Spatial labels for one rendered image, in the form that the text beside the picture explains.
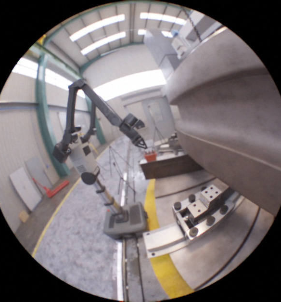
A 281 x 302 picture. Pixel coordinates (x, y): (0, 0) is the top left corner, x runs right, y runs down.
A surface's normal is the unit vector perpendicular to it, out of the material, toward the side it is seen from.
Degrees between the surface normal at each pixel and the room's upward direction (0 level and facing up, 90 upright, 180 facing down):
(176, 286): 0
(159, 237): 0
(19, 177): 90
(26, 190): 90
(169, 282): 0
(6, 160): 90
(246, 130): 72
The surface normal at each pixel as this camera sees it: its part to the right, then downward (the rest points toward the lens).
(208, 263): -0.31, -0.90
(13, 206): 0.95, -0.32
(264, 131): -0.98, 0.07
